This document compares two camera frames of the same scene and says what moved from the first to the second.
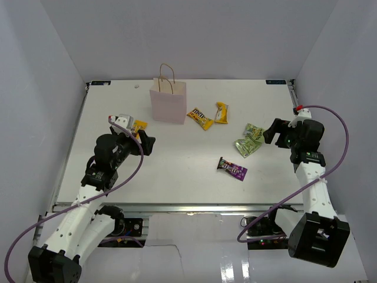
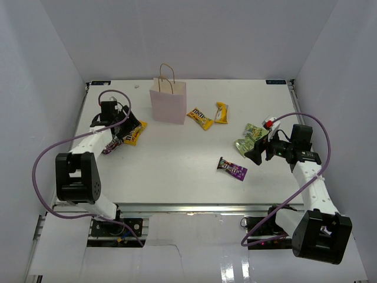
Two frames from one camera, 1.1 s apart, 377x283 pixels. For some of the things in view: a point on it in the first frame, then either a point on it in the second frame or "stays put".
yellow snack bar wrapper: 221,115 stays put
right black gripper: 275,128 to 255,154
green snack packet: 247,147 stays put
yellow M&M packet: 139,125 stays put
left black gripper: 147,142 to 131,124
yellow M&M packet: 198,115 stays put
